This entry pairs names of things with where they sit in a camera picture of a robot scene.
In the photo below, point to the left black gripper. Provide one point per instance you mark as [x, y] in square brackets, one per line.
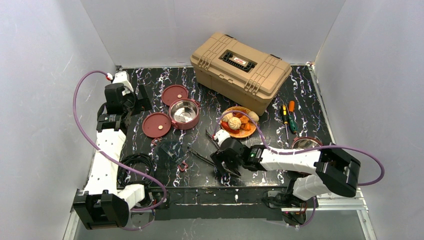
[144, 98]

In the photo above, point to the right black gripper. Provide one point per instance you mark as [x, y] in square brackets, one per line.
[222, 159]

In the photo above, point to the metal food tongs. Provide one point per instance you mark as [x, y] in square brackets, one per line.
[202, 157]

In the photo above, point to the red sausage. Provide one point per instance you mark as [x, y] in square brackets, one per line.
[226, 127]

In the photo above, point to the steamed bun front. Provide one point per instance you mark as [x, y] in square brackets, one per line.
[234, 123]

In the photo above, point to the steamed bun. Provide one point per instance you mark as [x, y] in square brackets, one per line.
[253, 116]
[227, 116]
[234, 123]

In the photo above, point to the red steel lunch bowl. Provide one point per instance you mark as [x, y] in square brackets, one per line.
[184, 113]
[300, 143]

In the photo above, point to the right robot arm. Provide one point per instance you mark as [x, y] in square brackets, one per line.
[328, 170]

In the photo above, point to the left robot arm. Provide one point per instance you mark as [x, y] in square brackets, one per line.
[102, 204]

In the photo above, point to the red lunch box clip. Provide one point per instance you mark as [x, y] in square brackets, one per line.
[182, 166]

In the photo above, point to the red round lid front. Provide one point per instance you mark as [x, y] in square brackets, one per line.
[156, 125]

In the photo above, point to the red round lid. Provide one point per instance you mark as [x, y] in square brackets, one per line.
[156, 125]
[173, 93]

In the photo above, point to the red round lid rear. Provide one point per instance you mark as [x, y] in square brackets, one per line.
[173, 93]

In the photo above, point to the fried chicken pieces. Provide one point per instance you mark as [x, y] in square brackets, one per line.
[246, 123]

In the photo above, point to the dark transparent round lid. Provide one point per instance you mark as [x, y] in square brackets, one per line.
[168, 154]

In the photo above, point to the orange green screwdriver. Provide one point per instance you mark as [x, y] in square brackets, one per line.
[292, 123]

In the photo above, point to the tan plastic toolbox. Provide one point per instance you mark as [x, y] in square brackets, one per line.
[245, 75]

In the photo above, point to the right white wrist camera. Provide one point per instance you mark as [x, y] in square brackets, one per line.
[220, 136]

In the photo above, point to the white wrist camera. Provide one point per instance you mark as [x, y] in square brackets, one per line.
[121, 77]
[220, 136]

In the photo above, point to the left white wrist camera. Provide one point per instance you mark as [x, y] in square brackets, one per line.
[121, 77]

